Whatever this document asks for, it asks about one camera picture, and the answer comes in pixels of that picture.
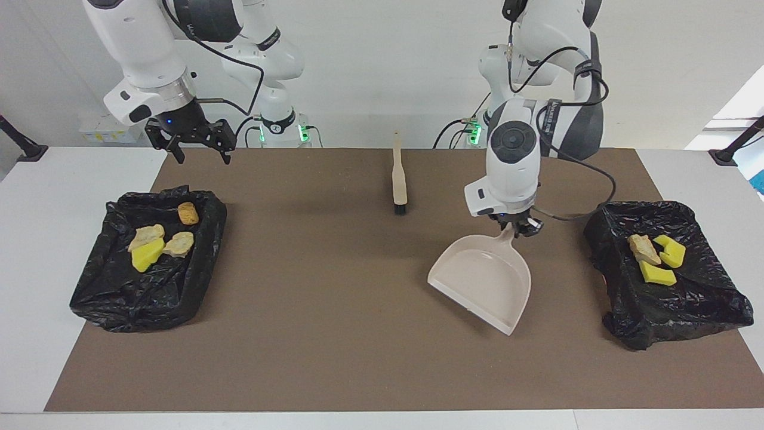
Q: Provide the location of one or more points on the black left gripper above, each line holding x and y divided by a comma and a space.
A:
510, 216

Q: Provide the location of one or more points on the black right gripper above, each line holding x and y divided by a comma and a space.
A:
188, 128

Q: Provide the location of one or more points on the brown bread-like sponge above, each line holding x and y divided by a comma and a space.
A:
188, 213

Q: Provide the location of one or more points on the beige plastic dustpan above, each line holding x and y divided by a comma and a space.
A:
483, 280

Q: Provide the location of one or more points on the pale oval sponge chunk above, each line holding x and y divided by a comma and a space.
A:
178, 244

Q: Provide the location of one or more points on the pale angular sponge chunk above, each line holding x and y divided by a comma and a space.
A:
146, 235

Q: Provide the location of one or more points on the large yellow sponge piece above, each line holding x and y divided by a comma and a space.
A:
147, 255

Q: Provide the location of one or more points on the beige hand brush black bristles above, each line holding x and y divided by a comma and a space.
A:
399, 179

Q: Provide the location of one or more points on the pale tan sponge chunk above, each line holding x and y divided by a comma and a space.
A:
644, 248

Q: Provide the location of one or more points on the small yellow sponge piece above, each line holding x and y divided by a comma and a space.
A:
658, 275

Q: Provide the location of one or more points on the yellow green sponge piece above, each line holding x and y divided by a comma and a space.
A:
673, 254

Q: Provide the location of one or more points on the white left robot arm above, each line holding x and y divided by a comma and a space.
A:
513, 167

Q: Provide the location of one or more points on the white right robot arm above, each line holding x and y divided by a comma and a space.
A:
143, 65

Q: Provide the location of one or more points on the black bag lined bin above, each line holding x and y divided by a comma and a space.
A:
119, 292
686, 310

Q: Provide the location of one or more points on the small white box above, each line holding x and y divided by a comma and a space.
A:
122, 136

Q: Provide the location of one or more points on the brown table mat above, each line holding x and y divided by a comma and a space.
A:
328, 358

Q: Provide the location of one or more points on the blue object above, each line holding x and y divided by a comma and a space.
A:
759, 182

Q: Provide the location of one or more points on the black camera stand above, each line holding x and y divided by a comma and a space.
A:
734, 149
24, 146

